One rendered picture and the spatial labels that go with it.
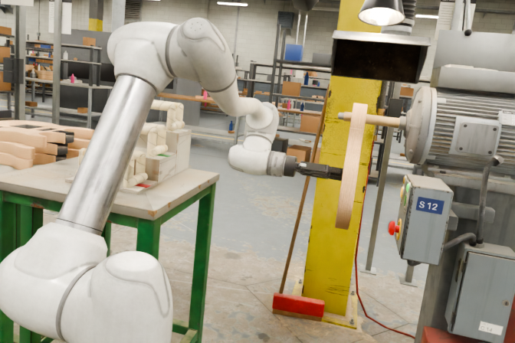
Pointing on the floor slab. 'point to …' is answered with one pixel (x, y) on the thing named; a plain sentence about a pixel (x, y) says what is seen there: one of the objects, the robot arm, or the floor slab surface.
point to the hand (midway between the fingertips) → (342, 174)
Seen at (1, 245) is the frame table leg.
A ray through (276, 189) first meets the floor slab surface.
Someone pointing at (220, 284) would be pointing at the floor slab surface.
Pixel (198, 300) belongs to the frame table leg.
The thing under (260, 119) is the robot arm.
